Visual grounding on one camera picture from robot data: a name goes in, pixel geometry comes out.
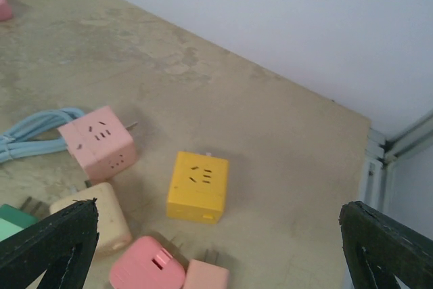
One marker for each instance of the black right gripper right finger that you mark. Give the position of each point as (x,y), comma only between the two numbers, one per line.
(381,252)

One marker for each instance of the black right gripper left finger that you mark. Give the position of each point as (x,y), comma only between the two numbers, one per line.
(60,249)

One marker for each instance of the green plug adapter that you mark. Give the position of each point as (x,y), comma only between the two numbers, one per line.
(15,219)

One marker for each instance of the pink cube socket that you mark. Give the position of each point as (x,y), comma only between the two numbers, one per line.
(100,143)

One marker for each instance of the light pink plug adapter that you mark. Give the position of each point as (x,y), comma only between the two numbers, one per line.
(206,273)

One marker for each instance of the yellow cube socket adapter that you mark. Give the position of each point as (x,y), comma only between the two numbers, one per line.
(198,188)

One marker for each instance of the pink socket base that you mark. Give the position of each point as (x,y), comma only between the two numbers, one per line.
(6,12)

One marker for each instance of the right aluminium corner post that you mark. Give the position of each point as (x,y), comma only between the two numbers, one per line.
(382,156)

